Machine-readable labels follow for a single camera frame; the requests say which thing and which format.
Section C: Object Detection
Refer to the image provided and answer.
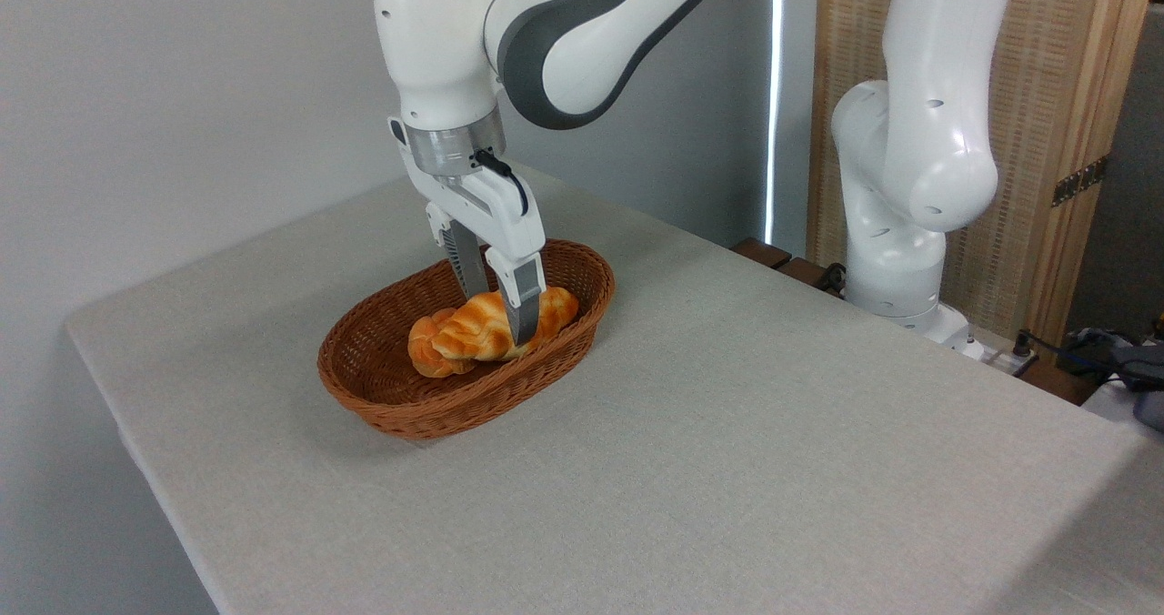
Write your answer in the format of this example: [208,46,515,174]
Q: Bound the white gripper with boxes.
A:
[388,116,547,347]

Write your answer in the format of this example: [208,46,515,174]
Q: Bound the braided golden bread loaf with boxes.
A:
[431,287,580,362]

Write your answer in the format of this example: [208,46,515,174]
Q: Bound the brown wicker oval basket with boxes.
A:
[316,238,617,441]

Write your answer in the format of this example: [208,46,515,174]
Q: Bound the dark wooden board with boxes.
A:
[730,237,794,271]
[776,257,848,299]

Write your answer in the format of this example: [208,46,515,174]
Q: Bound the grey tablecloth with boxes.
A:
[64,160,1164,615]

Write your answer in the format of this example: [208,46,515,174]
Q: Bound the metal screen hinge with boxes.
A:
[1052,154,1111,208]

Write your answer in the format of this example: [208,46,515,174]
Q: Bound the dark blue bag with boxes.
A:
[1058,328,1164,394]

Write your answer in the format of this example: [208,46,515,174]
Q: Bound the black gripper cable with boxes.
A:
[472,147,531,218]

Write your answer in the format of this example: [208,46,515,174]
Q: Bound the black power cable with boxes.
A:
[1012,328,1067,361]

